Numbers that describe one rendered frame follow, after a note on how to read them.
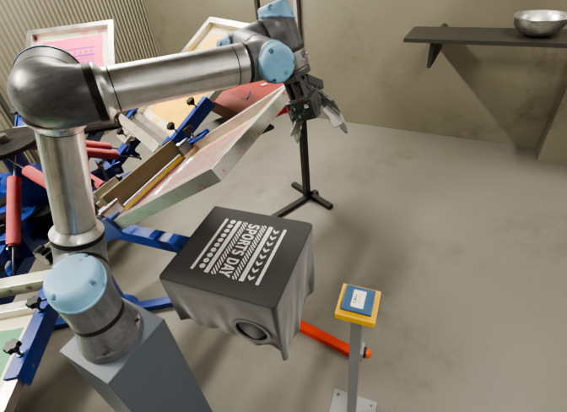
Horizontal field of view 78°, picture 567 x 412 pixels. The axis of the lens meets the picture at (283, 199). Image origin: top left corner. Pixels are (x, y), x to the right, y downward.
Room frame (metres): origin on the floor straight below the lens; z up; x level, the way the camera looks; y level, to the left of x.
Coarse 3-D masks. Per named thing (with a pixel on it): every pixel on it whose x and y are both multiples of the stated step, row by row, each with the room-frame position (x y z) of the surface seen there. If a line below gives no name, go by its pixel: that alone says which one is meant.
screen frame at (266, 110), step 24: (288, 96) 1.09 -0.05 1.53; (240, 120) 1.26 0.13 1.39; (264, 120) 0.92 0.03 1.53; (192, 144) 1.37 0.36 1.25; (240, 144) 0.79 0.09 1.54; (216, 168) 0.68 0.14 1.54; (168, 192) 0.74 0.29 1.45; (192, 192) 0.70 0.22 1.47; (120, 216) 0.84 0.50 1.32; (144, 216) 0.79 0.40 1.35
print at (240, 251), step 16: (224, 224) 1.18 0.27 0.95; (240, 224) 1.16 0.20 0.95; (224, 240) 1.07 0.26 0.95; (240, 240) 1.06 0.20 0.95; (256, 240) 1.05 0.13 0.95; (272, 240) 1.04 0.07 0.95; (208, 256) 0.99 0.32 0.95; (224, 256) 0.98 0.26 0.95; (240, 256) 0.97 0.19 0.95; (256, 256) 0.96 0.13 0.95; (272, 256) 0.95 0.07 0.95; (208, 272) 0.91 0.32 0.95; (224, 272) 0.90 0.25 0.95; (240, 272) 0.89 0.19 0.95; (256, 272) 0.88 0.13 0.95
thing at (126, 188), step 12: (168, 144) 1.31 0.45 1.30; (156, 156) 1.23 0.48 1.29; (168, 156) 1.27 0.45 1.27; (144, 168) 1.16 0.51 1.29; (156, 168) 1.19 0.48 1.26; (132, 180) 1.09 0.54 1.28; (144, 180) 1.12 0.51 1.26; (108, 192) 1.00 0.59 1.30; (120, 192) 1.03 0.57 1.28; (132, 192) 1.05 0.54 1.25
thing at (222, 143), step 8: (240, 128) 1.17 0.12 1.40; (232, 136) 1.13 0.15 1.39; (216, 144) 1.19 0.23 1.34; (224, 144) 1.07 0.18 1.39; (200, 152) 1.27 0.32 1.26; (208, 152) 1.14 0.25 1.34; (216, 152) 1.04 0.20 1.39; (192, 160) 1.19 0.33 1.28; (200, 160) 1.08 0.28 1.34; (176, 168) 1.28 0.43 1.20; (184, 168) 1.15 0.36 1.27; (168, 176) 1.22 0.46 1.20; (160, 184) 1.16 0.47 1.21
